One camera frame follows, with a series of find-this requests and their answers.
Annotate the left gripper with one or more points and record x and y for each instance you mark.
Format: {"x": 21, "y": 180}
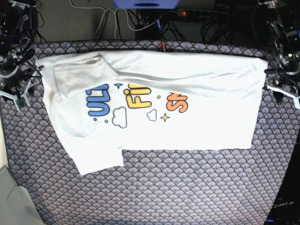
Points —
{"x": 285, "y": 76}

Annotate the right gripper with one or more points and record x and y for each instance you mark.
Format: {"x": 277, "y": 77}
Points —
{"x": 12, "y": 77}

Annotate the white printed T-shirt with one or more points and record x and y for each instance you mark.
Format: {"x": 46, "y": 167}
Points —
{"x": 101, "y": 103}

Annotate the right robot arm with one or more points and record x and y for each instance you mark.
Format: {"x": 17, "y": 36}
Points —
{"x": 18, "y": 29}

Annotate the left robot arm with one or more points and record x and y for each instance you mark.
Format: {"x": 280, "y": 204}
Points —
{"x": 283, "y": 20}

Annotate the black power strip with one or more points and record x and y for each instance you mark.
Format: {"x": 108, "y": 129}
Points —
{"x": 197, "y": 13}

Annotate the blue box at top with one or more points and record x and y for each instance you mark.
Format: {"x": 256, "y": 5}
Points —
{"x": 146, "y": 4}

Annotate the patterned purple table cloth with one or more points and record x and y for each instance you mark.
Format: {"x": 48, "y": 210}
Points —
{"x": 226, "y": 187}

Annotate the red clamp on table edge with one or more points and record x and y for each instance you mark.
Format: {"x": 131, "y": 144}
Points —
{"x": 163, "y": 46}

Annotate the grey plastic bin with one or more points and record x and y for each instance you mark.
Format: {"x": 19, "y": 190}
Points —
{"x": 16, "y": 205}

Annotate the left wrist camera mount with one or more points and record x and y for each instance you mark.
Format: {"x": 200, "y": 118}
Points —
{"x": 280, "y": 92}

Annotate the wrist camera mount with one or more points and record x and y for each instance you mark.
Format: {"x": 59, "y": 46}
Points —
{"x": 21, "y": 100}
{"x": 280, "y": 92}

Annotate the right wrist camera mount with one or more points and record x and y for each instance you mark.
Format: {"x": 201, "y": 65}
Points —
{"x": 21, "y": 100}

